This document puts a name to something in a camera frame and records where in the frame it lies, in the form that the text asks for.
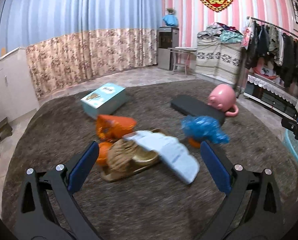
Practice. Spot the pink pig mug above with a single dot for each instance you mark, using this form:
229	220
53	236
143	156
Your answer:
223	98

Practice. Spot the black flat case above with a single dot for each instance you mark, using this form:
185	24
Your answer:
188	105

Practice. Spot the orange round lid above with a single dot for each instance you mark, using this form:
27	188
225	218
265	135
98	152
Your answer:
193	143

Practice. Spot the white paper receipt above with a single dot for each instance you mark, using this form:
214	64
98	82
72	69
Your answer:
171	152

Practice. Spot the orange snack bag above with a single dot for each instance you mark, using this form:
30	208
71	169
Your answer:
111	127

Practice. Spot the grey water dispenser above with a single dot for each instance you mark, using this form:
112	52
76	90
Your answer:
168	38

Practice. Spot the low shelf with lace cover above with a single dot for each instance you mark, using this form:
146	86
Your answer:
271	95

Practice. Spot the gold foil wrapper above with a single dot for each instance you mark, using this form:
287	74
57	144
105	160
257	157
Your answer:
125	159

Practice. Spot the blue plastic bag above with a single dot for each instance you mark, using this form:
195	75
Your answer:
200	128

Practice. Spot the small white stool table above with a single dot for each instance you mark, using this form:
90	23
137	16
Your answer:
181	58

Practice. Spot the light blue cardboard box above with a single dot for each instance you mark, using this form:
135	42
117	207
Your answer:
104	100

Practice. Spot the blue covered water bottle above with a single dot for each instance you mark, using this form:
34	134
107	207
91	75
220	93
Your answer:
170	20

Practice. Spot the clothes rack with garments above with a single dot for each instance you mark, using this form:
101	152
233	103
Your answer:
269	57

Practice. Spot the pile of folded clothes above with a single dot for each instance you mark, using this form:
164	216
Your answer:
222	32

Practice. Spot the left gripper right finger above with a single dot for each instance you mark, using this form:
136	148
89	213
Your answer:
251	208

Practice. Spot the cloth covered cabinet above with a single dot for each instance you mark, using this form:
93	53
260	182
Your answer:
218	60

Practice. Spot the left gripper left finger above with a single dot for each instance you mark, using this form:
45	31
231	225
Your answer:
35	216

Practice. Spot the blue and floral curtain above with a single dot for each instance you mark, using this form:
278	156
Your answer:
72	41

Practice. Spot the brown shaggy carpet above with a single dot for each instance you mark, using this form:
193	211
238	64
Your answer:
155	203

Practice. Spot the white cabinet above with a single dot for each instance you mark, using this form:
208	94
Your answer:
17	93

